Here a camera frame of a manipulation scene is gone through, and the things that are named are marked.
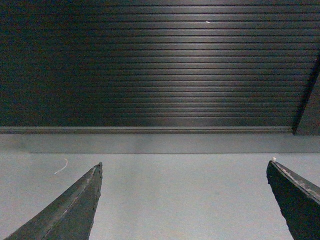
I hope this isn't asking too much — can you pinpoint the white thread on floor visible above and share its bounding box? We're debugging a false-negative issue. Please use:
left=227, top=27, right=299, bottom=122
left=54, top=157, right=69, bottom=175

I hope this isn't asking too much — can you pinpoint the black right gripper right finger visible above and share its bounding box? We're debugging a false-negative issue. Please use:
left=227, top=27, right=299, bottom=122
left=266, top=160, right=320, bottom=240

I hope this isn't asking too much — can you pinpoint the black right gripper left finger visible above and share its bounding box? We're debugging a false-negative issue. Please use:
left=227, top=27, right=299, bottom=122
left=6, top=162, right=103, bottom=240

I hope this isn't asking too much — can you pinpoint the black slatted checkout counter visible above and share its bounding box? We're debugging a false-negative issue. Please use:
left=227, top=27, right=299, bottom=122
left=0, top=0, right=320, bottom=154

